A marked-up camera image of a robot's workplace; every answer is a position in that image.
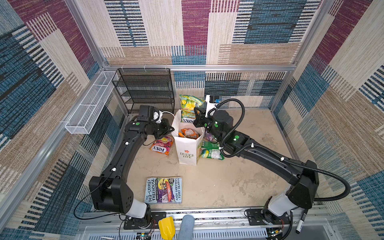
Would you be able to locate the purple berries candy bag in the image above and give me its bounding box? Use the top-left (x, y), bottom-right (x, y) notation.
top-left (204, 132), bottom-right (217, 142)

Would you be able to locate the green spring tea candy bag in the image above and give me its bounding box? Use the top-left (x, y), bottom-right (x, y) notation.
top-left (200, 141), bottom-right (225, 161)

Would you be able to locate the yellow green Fox's candy bag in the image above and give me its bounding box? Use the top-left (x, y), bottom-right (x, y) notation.
top-left (180, 95), bottom-right (205, 123)

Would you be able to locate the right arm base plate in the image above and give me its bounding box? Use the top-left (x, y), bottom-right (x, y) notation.
top-left (244, 209), bottom-right (291, 226)

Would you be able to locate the treehouse paperback book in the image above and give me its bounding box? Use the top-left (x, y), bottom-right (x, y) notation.
top-left (144, 177), bottom-right (183, 204)

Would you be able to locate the yellow plastic scoop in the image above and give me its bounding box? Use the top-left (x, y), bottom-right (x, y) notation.
top-left (158, 217), bottom-right (176, 240)

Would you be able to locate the pink yellow Fox's candy bag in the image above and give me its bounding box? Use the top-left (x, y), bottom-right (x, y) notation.
top-left (150, 136), bottom-right (174, 156)

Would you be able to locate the black marker pen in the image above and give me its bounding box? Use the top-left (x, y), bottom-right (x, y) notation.
top-left (295, 209), bottom-right (308, 234)

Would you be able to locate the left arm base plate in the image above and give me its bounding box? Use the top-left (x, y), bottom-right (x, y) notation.
top-left (123, 212), bottom-right (167, 230)

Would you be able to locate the grey cylinder roll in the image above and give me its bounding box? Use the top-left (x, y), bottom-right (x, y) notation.
top-left (177, 215), bottom-right (195, 240)

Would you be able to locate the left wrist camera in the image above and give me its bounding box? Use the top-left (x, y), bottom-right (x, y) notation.
top-left (137, 105), bottom-right (163, 124)

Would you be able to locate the white paper bag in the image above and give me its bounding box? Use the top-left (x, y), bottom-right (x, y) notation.
top-left (170, 110), bottom-right (205, 166)

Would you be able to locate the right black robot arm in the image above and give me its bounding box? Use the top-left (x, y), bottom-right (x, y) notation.
top-left (194, 107), bottom-right (351, 224)

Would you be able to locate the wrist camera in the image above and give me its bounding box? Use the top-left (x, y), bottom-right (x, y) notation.
top-left (137, 105), bottom-right (163, 124)
top-left (205, 95), bottom-right (220, 118)

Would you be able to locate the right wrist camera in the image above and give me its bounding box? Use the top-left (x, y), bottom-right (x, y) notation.
top-left (205, 95), bottom-right (220, 118)

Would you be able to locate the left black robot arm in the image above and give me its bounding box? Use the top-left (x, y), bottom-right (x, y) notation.
top-left (89, 119), bottom-right (174, 225)

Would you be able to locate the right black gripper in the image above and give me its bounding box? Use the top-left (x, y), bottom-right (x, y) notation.
top-left (194, 106), bottom-right (223, 142)

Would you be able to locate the white wire mesh basket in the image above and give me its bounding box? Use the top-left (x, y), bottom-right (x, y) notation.
top-left (65, 71), bottom-right (115, 135)

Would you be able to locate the black wire shelf rack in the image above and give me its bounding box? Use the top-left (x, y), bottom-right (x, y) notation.
top-left (112, 68), bottom-right (175, 114)

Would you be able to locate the small orange candy bag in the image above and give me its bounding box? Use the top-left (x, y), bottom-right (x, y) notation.
top-left (181, 128), bottom-right (200, 140)

